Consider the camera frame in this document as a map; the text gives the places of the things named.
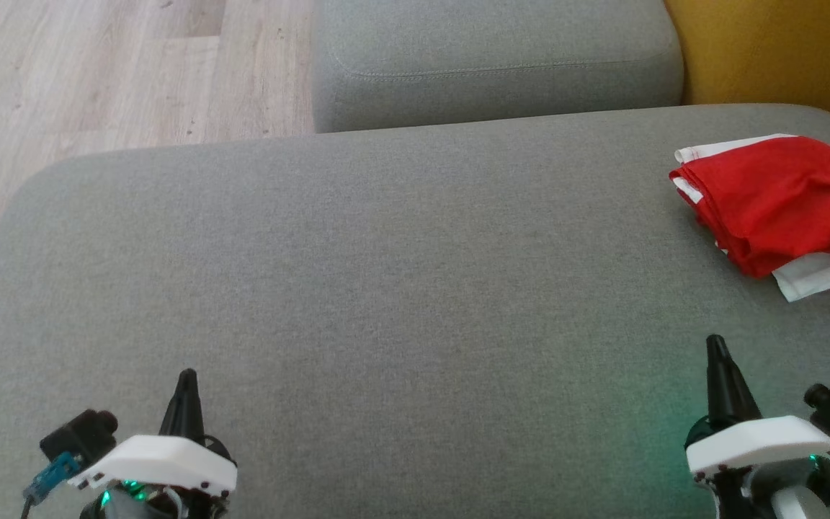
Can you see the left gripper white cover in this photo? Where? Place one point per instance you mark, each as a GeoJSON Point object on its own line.
{"type": "Point", "coordinates": [163, 461]}

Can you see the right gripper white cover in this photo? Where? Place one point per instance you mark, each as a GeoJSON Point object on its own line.
{"type": "Point", "coordinates": [768, 440]}

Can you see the red shirt with white sleeves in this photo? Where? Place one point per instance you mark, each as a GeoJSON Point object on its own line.
{"type": "Point", "coordinates": [818, 277]}

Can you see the grey sofa seat cushion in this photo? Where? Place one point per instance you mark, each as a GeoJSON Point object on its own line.
{"type": "Point", "coordinates": [386, 288]}

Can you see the yellow fabric cushion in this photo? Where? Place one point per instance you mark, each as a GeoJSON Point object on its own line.
{"type": "Point", "coordinates": [782, 58]}

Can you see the grey stitched sofa cushion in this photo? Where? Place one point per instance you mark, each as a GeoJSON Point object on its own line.
{"type": "Point", "coordinates": [494, 65]}

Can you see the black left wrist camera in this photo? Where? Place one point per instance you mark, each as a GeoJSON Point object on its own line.
{"type": "Point", "coordinates": [76, 436]}

